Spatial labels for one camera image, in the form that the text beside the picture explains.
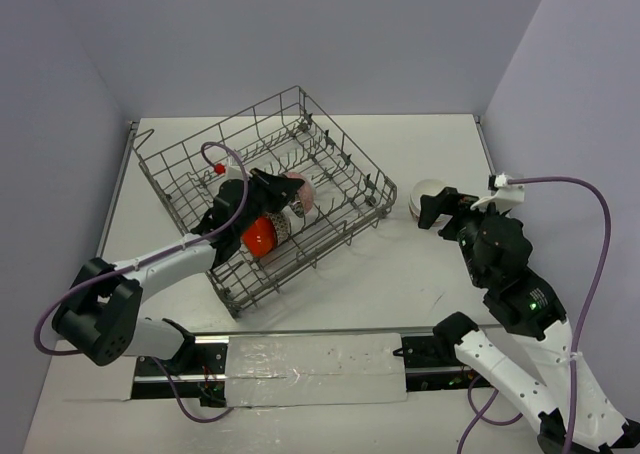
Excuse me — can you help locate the grey wire dish rack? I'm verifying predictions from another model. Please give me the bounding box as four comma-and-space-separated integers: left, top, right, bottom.
133, 86, 397, 318

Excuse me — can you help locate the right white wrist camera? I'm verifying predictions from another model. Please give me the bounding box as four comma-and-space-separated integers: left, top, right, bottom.
471, 173, 525, 213

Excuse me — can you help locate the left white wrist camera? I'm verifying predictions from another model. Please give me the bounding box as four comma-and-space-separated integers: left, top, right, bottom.
212, 157, 244, 182

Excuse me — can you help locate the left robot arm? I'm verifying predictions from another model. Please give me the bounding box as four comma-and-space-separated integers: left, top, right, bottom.
51, 169, 305, 373

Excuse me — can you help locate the brown patterned bowl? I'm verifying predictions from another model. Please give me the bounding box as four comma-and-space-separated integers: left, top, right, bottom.
266, 212, 292, 245

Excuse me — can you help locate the black mounting rail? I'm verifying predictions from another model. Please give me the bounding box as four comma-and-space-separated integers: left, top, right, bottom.
131, 331, 476, 408

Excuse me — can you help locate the leaf patterned bowl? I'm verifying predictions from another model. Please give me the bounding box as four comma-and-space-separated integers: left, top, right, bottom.
284, 171, 315, 218

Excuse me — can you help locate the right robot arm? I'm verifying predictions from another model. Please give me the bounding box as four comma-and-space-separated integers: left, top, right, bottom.
418, 187, 639, 453

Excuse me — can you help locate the orange bowl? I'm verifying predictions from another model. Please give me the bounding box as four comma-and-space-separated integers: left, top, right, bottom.
241, 216, 277, 258

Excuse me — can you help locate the clear tape sheet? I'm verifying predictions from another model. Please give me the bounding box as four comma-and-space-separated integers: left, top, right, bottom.
225, 333, 407, 408

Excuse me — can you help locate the brown bottom bowl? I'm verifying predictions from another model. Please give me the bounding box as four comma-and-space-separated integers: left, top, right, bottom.
409, 205, 421, 223

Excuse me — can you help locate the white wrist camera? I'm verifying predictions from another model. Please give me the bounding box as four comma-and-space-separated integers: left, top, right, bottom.
471, 173, 525, 213
212, 157, 244, 182

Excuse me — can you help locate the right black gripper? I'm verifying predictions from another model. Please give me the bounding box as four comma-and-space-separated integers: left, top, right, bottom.
416, 183, 509, 285

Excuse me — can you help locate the white bowl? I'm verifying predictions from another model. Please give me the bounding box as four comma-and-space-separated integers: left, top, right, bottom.
409, 179, 446, 209

